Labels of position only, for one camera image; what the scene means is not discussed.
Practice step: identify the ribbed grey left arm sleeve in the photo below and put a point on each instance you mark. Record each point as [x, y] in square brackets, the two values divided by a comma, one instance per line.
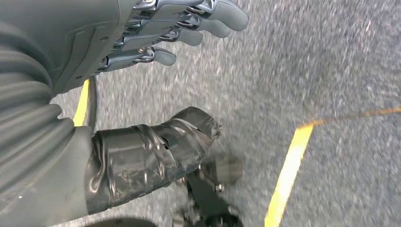
[22, 109]

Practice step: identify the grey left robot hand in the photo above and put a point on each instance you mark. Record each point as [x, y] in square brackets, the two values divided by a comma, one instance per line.
[78, 31]

